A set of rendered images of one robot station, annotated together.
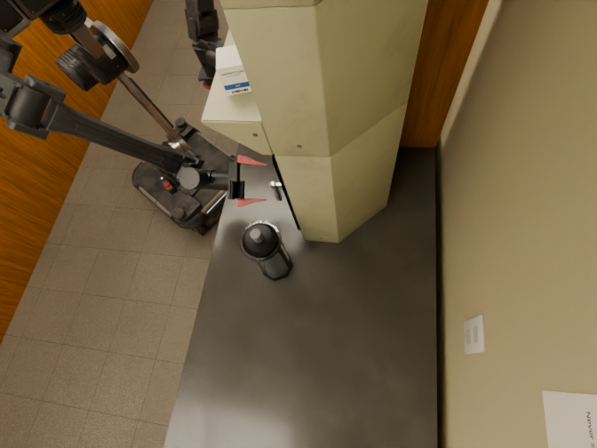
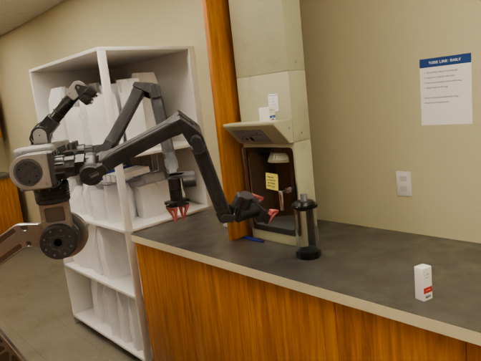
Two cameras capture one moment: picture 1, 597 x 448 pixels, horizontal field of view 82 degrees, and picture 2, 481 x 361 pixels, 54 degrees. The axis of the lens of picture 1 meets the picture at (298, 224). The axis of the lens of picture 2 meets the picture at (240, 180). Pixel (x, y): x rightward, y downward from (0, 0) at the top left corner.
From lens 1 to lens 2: 1.98 m
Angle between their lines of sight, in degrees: 72
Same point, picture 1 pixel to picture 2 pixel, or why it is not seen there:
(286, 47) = (299, 82)
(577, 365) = (414, 105)
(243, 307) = (323, 268)
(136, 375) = not seen: outside the picture
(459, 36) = not seen: hidden behind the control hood
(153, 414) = not seen: outside the picture
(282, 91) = (298, 100)
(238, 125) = (285, 122)
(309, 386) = (398, 259)
